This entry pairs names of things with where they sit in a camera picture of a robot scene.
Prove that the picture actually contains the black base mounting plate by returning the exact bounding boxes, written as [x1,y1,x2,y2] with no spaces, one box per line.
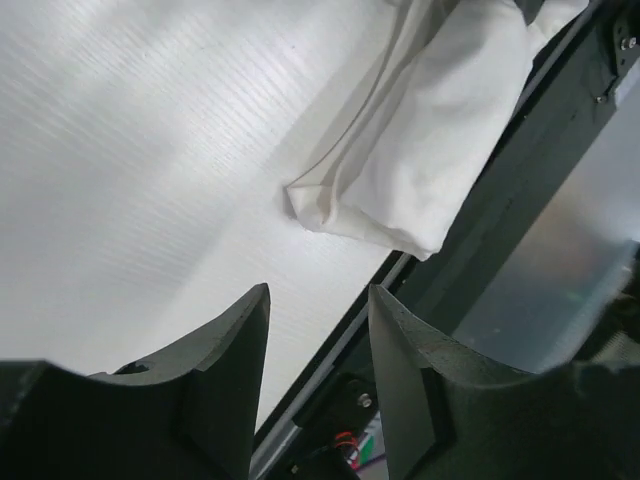
[251,1,639,479]

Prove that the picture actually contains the white t shirt robot print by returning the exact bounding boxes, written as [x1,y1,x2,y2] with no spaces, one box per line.
[287,1,586,260]

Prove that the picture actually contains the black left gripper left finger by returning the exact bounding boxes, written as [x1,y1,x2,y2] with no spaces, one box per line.
[1,284,270,479]

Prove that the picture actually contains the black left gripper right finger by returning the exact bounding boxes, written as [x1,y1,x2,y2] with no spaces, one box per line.
[368,286,639,479]

